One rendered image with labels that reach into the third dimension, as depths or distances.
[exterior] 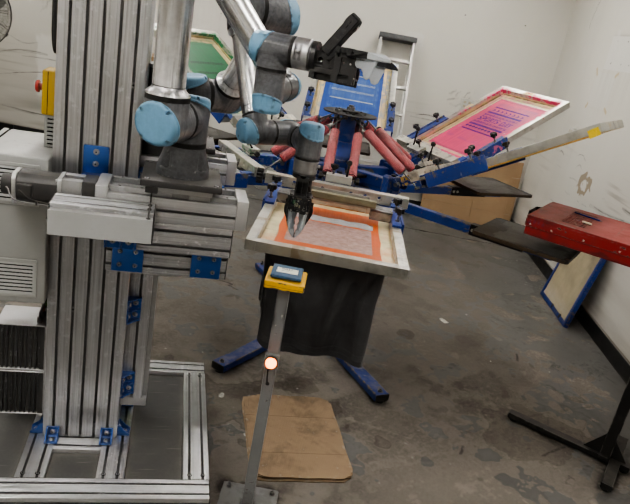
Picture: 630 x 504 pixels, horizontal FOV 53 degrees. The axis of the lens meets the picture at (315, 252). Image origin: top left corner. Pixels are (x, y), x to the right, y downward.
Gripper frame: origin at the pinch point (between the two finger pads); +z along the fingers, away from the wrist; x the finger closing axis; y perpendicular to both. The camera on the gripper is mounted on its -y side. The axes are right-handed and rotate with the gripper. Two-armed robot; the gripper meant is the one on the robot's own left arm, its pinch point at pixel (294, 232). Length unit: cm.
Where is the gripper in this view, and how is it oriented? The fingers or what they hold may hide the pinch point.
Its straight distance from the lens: 200.5
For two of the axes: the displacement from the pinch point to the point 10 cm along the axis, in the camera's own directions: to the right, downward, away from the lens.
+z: -1.8, 9.2, 3.4
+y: -0.7, 3.3, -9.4
